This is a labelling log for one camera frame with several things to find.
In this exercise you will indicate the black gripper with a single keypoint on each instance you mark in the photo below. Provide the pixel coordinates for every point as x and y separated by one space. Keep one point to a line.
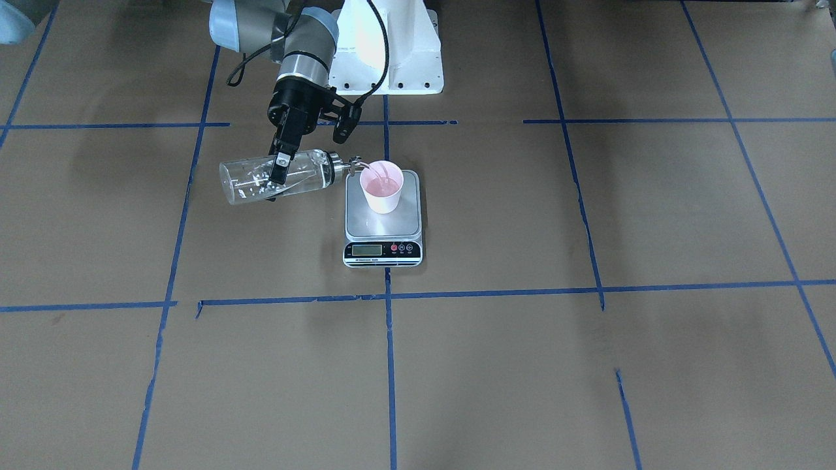
293 102

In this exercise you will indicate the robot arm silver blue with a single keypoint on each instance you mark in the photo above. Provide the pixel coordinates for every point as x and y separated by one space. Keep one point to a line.
19 19
302 41

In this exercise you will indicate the pink paper cup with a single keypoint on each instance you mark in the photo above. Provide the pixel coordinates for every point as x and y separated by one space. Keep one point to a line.
381 183

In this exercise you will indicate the silver digital kitchen scale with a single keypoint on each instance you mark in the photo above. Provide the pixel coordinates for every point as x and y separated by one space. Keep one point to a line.
383 240

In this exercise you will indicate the brown paper table cover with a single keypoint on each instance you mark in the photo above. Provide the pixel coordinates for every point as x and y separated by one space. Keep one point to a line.
629 229

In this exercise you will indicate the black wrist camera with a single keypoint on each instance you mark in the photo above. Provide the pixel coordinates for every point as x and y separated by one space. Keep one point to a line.
343 114

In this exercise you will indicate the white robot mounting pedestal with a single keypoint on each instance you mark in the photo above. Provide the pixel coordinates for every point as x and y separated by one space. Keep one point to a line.
395 44

